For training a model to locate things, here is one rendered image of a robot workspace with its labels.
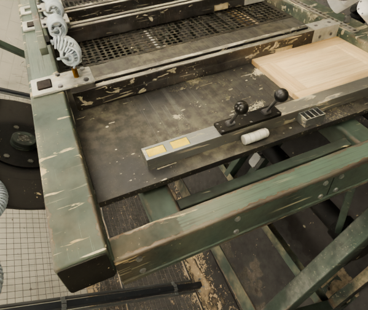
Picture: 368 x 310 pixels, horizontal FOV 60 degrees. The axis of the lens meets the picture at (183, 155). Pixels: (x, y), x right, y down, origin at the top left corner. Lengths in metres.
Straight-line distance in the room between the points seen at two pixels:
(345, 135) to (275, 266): 1.75
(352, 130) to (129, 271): 0.78
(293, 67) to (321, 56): 0.14
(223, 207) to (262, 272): 2.10
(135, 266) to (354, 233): 0.99
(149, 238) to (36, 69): 0.77
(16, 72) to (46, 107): 6.11
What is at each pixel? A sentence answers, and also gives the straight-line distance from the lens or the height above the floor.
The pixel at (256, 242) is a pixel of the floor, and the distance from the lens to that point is 2.81.
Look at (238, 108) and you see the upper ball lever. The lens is 0.82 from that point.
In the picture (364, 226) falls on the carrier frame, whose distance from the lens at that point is 1.46.
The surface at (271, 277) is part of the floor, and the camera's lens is 2.74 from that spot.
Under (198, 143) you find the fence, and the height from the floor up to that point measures 1.57.
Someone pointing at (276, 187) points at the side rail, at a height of 1.50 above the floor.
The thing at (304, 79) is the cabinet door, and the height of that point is 1.16.
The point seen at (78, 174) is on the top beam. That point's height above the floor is 1.87.
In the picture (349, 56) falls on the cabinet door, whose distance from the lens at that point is 1.41.
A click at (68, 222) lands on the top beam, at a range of 0.69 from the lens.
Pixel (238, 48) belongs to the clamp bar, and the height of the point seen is 1.31.
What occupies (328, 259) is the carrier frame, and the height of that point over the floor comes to 0.79.
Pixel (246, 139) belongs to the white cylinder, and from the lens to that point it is 0.91.
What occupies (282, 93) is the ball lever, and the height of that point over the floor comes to 1.45.
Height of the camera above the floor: 2.11
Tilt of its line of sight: 36 degrees down
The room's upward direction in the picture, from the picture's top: 81 degrees counter-clockwise
